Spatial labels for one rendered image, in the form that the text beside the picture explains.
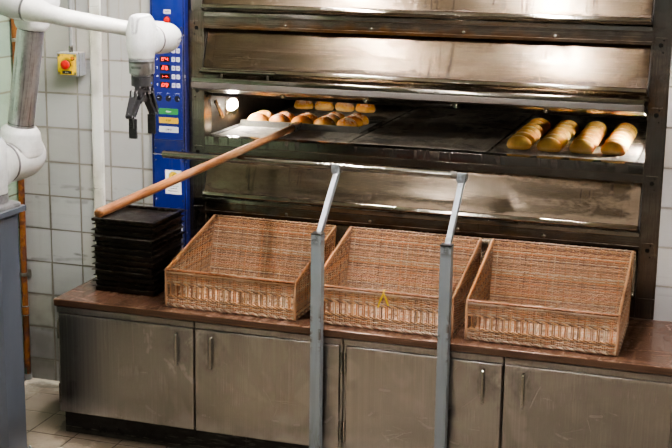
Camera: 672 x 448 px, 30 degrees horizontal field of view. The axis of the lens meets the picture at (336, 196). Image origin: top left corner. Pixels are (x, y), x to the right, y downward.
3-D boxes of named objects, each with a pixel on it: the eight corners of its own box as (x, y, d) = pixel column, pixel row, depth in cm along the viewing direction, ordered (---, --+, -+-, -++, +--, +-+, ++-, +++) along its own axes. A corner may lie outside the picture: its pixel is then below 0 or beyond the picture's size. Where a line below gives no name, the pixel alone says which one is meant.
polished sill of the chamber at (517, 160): (210, 143, 533) (210, 133, 532) (644, 172, 479) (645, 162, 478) (204, 145, 527) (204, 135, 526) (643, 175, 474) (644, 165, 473)
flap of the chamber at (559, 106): (190, 87, 508) (209, 92, 527) (643, 112, 455) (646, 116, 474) (190, 81, 508) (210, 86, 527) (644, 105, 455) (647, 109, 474)
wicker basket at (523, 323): (487, 304, 500) (490, 236, 495) (632, 318, 483) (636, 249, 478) (461, 340, 455) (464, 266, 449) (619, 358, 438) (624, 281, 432)
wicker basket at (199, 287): (213, 275, 536) (213, 212, 530) (338, 289, 518) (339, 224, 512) (162, 306, 491) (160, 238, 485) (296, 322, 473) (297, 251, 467)
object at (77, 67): (65, 74, 541) (64, 50, 539) (86, 75, 538) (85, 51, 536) (56, 75, 534) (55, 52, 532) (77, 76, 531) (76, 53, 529)
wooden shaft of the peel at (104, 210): (101, 218, 379) (101, 209, 378) (93, 218, 380) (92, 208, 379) (295, 132, 538) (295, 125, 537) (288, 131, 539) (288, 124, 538)
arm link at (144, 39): (147, 60, 429) (166, 57, 441) (147, 14, 426) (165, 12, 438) (120, 58, 433) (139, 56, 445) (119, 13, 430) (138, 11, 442)
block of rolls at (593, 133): (528, 128, 559) (529, 115, 558) (638, 134, 545) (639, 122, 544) (504, 149, 503) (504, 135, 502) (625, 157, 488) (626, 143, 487)
